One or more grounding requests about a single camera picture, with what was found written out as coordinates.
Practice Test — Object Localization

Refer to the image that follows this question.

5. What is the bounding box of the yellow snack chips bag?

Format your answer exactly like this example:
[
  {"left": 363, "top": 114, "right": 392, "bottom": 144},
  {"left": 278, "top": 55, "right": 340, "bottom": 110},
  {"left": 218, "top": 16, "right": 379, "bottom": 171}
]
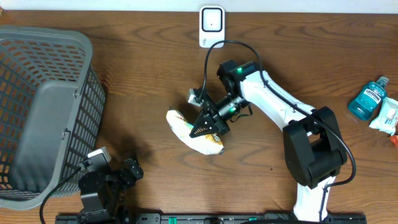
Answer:
[{"left": 166, "top": 110, "right": 224, "bottom": 155}]

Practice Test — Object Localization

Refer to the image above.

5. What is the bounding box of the blue mouthwash bottle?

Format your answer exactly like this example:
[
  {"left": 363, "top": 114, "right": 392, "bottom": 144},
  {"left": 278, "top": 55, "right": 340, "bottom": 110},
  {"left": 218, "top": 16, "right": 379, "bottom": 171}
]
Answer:
[{"left": 348, "top": 76, "right": 389, "bottom": 121}]

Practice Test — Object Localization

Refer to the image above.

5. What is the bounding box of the mint green wipes pack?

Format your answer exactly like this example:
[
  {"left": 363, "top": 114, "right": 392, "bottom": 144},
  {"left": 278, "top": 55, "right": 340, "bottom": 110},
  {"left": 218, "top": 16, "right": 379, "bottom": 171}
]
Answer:
[{"left": 369, "top": 97, "right": 398, "bottom": 136}]

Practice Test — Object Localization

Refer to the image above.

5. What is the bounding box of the red orange chocolate bar wrapper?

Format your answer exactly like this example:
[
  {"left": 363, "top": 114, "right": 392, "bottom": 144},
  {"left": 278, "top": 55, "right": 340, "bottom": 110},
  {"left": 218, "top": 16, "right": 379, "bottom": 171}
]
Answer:
[{"left": 389, "top": 135, "right": 398, "bottom": 147}]

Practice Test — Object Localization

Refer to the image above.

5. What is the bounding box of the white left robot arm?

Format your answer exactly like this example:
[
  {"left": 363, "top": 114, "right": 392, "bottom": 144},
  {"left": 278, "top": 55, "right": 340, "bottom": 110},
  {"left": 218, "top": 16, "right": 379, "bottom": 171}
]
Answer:
[{"left": 78, "top": 153, "right": 144, "bottom": 224}]

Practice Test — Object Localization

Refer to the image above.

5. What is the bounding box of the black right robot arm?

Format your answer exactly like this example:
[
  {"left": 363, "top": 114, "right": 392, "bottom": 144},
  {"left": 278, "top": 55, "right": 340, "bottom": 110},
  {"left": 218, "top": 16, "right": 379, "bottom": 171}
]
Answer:
[{"left": 188, "top": 60, "right": 348, "bottom": 222}]

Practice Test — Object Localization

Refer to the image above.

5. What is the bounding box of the grey plastic lattice basket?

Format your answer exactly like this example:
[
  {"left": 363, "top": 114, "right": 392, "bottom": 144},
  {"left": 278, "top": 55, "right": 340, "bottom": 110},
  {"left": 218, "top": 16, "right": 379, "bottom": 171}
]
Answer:
[{"left": 1, "top": 25, "right": 106, "bottom": 210}]

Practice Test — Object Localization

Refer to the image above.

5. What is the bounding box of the black left camera cable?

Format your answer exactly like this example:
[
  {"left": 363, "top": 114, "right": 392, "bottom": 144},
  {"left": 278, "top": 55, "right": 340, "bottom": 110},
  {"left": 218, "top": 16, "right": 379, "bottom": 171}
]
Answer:
[{"left": 39, "top": 166, "right": 83, "bottom": 224}]

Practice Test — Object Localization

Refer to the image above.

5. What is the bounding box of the black camera cable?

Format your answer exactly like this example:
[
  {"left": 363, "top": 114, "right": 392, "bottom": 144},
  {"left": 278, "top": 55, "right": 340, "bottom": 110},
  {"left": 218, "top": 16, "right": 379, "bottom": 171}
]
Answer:
[
  {"left": 197, "top": 39, "right": 357, "bottom": 222},
  {"left": 39, "top": 166, "right": 83, "bottom": 224}
]

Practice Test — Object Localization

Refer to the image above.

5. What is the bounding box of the black right camera cable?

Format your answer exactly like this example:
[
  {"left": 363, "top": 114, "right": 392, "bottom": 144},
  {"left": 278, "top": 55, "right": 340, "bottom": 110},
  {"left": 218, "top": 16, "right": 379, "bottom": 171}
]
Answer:
[{"left": 197, "top": 39, "right": 357, "bottom": 222}]

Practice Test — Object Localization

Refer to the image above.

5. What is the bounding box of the black mounting rail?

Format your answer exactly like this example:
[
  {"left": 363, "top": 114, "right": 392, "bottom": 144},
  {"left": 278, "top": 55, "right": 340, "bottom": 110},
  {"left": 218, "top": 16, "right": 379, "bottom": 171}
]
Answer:
[{"left": 55, "top": 212, "right": 368, "bottom": 224}]

